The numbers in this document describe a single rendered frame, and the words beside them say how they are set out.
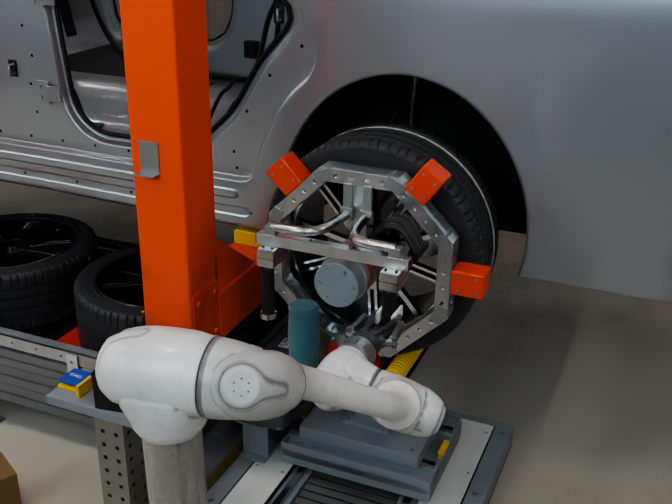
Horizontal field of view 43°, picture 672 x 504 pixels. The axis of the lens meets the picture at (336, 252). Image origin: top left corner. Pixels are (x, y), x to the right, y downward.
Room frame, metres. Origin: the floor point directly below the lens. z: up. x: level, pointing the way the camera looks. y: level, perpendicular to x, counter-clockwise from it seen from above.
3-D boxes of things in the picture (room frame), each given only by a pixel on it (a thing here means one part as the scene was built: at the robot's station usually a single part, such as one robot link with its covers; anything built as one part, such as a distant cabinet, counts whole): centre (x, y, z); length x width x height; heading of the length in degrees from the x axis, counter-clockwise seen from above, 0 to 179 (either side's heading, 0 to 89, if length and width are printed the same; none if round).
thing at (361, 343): (1.71, -0.05, 0.83); 0.09 x 0.06 x 0.09; 68
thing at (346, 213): (2.12, 0.07, 1.03); 0.19 x 0.18 x 0.11; 157
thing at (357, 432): (2.35, -0.13, 0.32); 0.40 x 0.30 x 0.28; 67
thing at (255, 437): (2.45, 0.16, 0.26); 0.42 x 0.18 x 0.35; 157
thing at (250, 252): (2.58, 0.32, 0.69); 0.52 x 0.17 x 0.35; 157
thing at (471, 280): (2.08, -0.36, 0.85); 0.09 x 0.08 x 0.07; 67
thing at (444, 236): (2.20, -0.07, 0.85); 0.54 x 0.07 x 0.54; 67
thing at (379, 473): (2.35, -0.13, 0.13); 0.50 x 0.36 x 0.10; 67
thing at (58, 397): (2.10, 0.60, 0.44); 0.43 x 0.17 x 0.03; 67
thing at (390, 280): (1.94, -0.15, 0.93); 0.09 x 0.05 x 0.05; 157
